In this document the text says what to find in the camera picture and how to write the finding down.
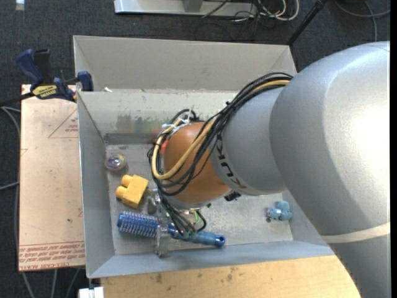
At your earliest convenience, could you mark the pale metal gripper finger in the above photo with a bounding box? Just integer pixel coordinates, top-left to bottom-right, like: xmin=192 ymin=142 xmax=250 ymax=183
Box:
xmin=154 ymin=223 xmax=172 ymax=258
xmin=146 ymin=194 xmax=163 ymax=216

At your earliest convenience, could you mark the blue hairbrush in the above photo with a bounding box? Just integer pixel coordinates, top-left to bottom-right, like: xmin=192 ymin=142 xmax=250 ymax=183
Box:
xmin=117 ymin=210 xmax=226 ymax=248

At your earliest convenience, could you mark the yellow toy building block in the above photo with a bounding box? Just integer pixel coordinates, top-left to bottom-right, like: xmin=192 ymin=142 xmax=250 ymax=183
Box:
xmin=115 ymin=174 xmax=149 ymax=210

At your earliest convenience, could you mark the light blue toy animal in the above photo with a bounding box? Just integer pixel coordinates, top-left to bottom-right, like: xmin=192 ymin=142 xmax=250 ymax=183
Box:
xmin=265 ymin=200 xmax=293 ymax=221

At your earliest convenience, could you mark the brown cardboard board, red print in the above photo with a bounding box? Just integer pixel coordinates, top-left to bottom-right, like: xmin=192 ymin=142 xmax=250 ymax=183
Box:
xmin=18 ymin=84 xmax=86 ymax=273

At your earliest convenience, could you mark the grey metal bin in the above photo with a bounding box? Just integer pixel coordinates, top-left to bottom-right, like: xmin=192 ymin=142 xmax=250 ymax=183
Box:
xmin=73 ymin=35 xmax=334 ymax=279

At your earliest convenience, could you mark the black cylinder on white bracket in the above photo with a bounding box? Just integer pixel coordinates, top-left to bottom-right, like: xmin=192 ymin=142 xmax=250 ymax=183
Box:
xmin=223 ymin=190 xmax=243 ymax=202

